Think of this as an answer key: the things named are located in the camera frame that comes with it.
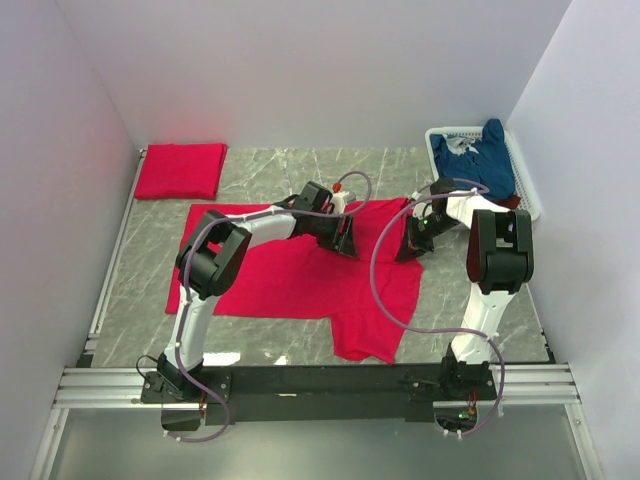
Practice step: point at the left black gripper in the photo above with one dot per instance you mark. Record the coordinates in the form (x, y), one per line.
(342, 242)

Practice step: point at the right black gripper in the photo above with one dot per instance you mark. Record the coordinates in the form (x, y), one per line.
(413, 245)

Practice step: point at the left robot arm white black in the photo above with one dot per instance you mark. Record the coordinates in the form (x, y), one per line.
(210, 261)

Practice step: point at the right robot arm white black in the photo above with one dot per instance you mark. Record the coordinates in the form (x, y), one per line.
(499, 261)

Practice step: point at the blue t-shirt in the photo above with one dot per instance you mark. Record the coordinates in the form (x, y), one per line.
(484, 160)

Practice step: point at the dark red t-shirt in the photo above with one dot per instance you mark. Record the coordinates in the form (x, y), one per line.
(512, 202)

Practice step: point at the white plastic basket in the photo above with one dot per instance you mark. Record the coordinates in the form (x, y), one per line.
(524, 187)

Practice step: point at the folded red t-shirt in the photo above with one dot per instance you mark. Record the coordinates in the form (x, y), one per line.
(181, 171)

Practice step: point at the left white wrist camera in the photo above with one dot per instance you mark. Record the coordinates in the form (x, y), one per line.
(340, 199)

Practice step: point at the aluminium rail frame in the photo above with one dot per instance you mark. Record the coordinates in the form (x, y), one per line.
(526, 385)

